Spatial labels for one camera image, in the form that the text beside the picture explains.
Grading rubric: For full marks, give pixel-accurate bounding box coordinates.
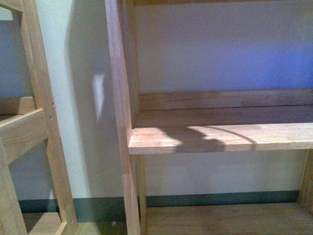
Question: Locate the wooden shelf unit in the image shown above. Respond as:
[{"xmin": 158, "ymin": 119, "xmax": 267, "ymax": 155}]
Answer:
[{"xmin": 105, "ymin": 0, "xmax": 313, "ymax": 235}]

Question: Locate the wooden chair frame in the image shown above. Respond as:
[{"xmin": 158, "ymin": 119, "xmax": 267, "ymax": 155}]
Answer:
[{"xmin": 0, "ymin": 0, "xmax": 78, "ymax": 235}]

